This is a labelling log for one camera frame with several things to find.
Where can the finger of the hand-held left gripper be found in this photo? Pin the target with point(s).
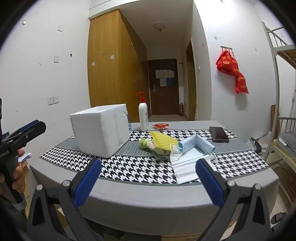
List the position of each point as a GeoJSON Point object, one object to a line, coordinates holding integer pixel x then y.
{"type": "Point", "coordinates": [34, 131]}
{"type": "Point", "coordinates": [29, 125]}

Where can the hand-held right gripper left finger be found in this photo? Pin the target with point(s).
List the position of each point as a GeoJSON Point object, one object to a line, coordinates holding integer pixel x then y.
{"type": "Point", "coordinates": [89, 180]}

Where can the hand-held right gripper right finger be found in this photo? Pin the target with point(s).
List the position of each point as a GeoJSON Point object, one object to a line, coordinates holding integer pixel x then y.
{"type": "Point", "coordinates": [209, 183]}

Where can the pale blue face mask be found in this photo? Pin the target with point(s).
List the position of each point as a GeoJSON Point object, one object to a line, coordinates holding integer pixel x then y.
{"type": "Point", "coordinates": [187, 169]}

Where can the white foam box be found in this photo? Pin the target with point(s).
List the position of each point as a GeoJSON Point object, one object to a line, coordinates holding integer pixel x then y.
{"type": "Point", "coordinates": [99, 129]}

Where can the grey towel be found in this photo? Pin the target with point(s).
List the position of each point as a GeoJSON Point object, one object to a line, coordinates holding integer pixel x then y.
{"type": "Point", "coordinates": [161, 155]}

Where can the yellow green packaging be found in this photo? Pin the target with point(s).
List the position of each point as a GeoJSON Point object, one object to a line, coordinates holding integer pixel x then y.
{"type": "Point", "coordinates": [163, 139]}

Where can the small green pink wrapper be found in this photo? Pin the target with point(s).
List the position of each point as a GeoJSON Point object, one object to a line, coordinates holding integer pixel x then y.
{"type": "Point", "coordinates": [145, 143]}

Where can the person's left hand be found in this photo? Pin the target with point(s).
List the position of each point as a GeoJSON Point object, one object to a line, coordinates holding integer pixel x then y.
{"type": "Point", "coordinates": [18, 171]}

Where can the blue container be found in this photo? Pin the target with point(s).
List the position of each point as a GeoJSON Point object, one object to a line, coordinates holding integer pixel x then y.
{"type": "Point", "coordinates": [6, 134]}

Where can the black smartphone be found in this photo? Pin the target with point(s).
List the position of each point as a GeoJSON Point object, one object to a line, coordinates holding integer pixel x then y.
{"type": "Point", "coordinates": [218, 134]}

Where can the houndstooth grey tablecloth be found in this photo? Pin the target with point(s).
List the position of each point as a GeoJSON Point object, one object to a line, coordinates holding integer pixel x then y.
{"type": "Point", "coordinates": [143, 197]}

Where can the red snack packet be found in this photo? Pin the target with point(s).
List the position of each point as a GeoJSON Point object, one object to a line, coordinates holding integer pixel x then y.
{"type": "Point", "coordinates": [160, 125]}

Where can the red fire extinguisher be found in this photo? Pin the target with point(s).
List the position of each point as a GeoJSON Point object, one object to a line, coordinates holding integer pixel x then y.
{"type": "Point", "coordinates": [181, 110]}

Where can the white pump lotion bottle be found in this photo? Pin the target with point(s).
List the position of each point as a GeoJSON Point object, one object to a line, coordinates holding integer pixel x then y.
{"type": "Point", "coordinates": [143, 115]}

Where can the wooden board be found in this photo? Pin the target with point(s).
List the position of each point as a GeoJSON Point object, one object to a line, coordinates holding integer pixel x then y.
{"type": "Point", "coordinates": [273, 120]}

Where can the grey folded cloth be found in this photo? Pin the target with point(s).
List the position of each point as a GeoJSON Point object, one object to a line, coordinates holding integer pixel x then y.
{"type": "Point", "coordinates": [288, 139]}

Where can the wooden wardrobe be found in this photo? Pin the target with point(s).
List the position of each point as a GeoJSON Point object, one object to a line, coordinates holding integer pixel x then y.
{"type": "Point", "coordinates": [106, 69]}

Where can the wooden side door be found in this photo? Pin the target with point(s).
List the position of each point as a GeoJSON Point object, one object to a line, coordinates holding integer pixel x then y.
{"type": "Point", "coordinates": [191, 88]}

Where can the dark brown door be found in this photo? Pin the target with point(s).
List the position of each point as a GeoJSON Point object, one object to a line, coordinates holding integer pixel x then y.
{"type": "Point", "coordinates": [164, 97]}

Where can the red plastic bag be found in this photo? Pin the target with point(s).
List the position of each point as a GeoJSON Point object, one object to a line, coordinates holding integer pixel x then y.
{"type": "Point", "coordinates": [241, 84]}
{"type": "Point", "coordinates": [225, 62]}

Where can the blue paper sheet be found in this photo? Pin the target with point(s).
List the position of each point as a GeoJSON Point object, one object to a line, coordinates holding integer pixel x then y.
{"type": "Point", "coordinates": [169, 82]}

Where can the small white paper sheet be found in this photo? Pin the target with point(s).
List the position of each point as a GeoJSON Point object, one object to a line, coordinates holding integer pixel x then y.
{"type": "Point", "coordinates": [163, 82]}

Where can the narrow white paper sheet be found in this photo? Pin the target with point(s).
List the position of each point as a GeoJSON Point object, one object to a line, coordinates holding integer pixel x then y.
{"type": "Point", "coordinates": [170, 73]}

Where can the large white paper sheet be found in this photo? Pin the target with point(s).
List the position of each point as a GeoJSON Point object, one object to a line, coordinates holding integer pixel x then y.
{"type": "Point", "coordinates": [161, 73]}

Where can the ceiling lamp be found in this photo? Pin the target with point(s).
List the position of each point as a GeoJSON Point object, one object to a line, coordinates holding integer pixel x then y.
{"type": "Point", "coordinates": [159, 26]}

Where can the white wall socket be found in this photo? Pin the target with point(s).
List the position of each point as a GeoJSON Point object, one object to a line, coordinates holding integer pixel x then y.
{"type": "Point", "coordinates": [56, 99]}
{"type": "Point", "coordinates": [50, 100]}

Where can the metal bunk bed frame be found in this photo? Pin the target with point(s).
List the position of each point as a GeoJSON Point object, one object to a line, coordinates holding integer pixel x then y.
{"type": "Point", "coordinates": [275, 69]}

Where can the metal wall hook rack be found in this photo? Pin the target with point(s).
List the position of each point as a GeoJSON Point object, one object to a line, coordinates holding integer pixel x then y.
{"type": "Point", "coordinates": [226, 48]}

